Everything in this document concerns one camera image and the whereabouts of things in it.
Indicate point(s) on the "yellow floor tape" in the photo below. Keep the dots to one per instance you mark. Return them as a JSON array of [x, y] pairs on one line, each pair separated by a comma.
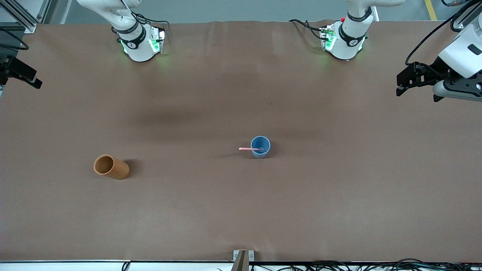
[[430, 9]]

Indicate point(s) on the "pink chopstick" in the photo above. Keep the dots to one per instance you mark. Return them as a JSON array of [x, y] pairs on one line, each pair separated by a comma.
[[246, 149]]

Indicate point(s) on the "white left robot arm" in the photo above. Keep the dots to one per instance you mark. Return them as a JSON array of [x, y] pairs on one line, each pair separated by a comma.
[[348, 47]]

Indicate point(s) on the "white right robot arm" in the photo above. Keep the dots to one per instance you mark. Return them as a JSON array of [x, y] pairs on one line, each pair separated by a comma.
[[139, 51]]

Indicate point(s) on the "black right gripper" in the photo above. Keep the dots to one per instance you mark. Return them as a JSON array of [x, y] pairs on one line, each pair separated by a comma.
[[11, 67]]

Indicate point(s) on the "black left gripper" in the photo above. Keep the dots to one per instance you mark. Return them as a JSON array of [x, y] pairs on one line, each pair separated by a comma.
[[430, 73]]

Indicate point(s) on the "aluminium camera mount post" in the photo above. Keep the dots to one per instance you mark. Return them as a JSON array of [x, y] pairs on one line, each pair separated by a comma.
[[243, 259]]

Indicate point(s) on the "aluminium frame profile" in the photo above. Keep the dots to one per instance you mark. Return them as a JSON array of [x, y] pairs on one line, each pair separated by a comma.
[[22, 13]]

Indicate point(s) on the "blue cup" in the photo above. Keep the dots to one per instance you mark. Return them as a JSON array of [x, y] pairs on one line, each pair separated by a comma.
[[260, 153]]

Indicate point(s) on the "orange-brown cup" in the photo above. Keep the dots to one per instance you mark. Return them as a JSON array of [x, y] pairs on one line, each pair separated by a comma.
[[118, 170]]

